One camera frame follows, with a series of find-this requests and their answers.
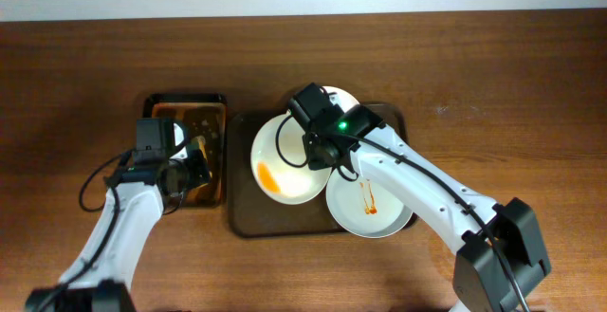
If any yellow green scrub sponge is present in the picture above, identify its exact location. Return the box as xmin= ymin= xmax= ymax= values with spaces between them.
xmin=189 ymin=136 xmax=208 ymax=161

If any white plate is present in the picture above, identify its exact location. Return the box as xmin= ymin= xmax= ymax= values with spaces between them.
xmin=250 ymin=113 xmax=332 ymax=205

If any pink plate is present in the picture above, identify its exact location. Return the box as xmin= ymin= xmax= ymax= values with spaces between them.
xmin=322 ymin=86 xmax=359 ymax=112

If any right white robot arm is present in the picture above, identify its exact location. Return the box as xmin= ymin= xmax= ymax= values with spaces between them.
xmin=287 ymin=83 xmax=551 ymax=311

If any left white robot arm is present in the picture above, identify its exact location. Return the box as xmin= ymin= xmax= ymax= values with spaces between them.
xmin=25 ymin=118 xmax=212 ymax=311

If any small black water tray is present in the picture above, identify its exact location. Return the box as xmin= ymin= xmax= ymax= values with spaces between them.
xmin=142 ymin=93 xmax=227 ymax=208

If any large brown serving tray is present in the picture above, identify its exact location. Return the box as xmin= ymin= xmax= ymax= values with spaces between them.
xmin=226 ymin=101 xmax=418 ymax=239

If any pale green plate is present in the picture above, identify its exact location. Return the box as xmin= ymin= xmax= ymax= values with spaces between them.
xmin=325 ymin=171 xmax=414 ymax=238

